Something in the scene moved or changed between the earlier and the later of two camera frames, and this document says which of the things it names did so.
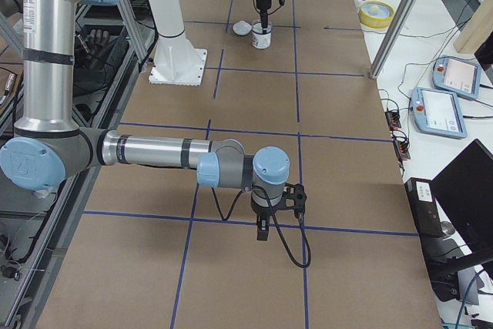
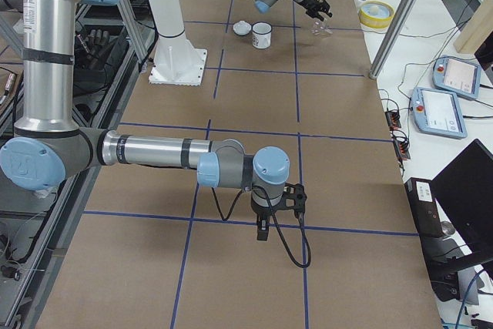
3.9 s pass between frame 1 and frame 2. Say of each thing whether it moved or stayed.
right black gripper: stayed
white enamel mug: stayed
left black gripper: moved
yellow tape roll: stayed
